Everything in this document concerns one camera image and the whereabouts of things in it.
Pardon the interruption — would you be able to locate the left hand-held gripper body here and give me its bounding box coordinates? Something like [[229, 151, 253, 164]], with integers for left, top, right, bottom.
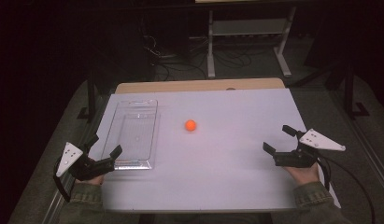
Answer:
[[55, 141, 116, 182]]

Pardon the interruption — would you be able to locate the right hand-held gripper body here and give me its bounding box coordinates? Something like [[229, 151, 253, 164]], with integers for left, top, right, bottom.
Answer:
[[273, 128, 347, 169]]

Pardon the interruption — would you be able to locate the clear plastic box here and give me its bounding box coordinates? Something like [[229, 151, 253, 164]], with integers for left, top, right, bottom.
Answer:
[[100, 99, 160, 172]]

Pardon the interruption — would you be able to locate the orange ball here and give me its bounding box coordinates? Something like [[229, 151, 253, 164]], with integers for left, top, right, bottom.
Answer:
[[184, 119, 198, 133]]

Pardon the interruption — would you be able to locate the person's left hand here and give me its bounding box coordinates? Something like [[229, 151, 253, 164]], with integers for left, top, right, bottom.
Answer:
[[75, 174, 106, 187]]

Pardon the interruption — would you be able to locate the person's right hand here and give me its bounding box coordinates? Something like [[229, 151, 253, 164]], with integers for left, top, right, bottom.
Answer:
[[284, 164, 320, 187]]

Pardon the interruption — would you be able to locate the black metal stand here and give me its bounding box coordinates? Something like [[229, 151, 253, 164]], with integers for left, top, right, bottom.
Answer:
[[77, 70, 98, 123], [342, 61, 370, 121]]

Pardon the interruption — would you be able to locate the white table board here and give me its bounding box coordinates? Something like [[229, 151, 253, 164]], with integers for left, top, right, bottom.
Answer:
[[87, 88, 342, 214]]

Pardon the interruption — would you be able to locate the light wooden table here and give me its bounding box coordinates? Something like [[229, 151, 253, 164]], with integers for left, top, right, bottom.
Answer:
[[114, 77, 286, 95]]

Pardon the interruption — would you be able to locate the black gripper strap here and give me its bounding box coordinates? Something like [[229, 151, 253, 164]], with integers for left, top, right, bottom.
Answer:
[[52, 158, 77, 203]]

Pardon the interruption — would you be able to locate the grey metal rail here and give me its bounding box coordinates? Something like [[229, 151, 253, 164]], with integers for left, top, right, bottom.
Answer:
[[331, 90, 384, 195], [41, 122, 99, 224]]

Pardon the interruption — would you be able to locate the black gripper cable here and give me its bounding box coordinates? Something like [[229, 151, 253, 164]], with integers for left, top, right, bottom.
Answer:
[[316, 152, 377, 224]]

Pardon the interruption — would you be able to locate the tangle of floor cables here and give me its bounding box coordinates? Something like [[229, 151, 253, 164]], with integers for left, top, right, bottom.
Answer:
[[142, 33, 253, 82]]

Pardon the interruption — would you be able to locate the white metal frame stand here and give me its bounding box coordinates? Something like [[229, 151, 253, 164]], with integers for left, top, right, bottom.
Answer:
[[206, 7, 297, 79]]

